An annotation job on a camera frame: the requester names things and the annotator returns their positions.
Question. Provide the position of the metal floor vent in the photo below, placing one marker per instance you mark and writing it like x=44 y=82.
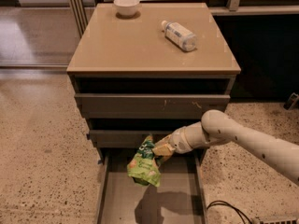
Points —
x=276 y=220

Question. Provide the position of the grey middle drawer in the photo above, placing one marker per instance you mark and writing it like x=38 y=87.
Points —
x=124 y=138

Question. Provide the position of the white ceramic bowl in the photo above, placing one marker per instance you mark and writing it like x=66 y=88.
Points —
x=126 y=8

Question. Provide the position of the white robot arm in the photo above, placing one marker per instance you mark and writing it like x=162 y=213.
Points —
x=217 y=128

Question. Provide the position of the clear plastic water bottle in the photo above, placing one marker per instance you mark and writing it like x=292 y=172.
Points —
x=179 y=35

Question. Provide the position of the small dark floor object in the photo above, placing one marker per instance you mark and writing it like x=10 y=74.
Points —
x=292 y=101

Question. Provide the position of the green rice chip bag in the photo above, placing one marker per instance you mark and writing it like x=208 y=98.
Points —
x=144 y=166

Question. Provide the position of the grey top drawer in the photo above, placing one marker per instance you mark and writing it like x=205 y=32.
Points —
x=148 y=106

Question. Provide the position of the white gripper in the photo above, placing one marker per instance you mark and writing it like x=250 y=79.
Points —
x=178 y=142

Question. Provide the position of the open bottom drawer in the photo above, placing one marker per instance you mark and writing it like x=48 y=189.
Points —
x=178 y=200

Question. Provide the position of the grey drawer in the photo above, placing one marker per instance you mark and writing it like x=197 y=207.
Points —
x=148 y=106
x=124 y=138

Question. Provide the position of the tan drawer cabinet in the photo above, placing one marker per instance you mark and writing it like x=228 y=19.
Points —
x=132 y=56

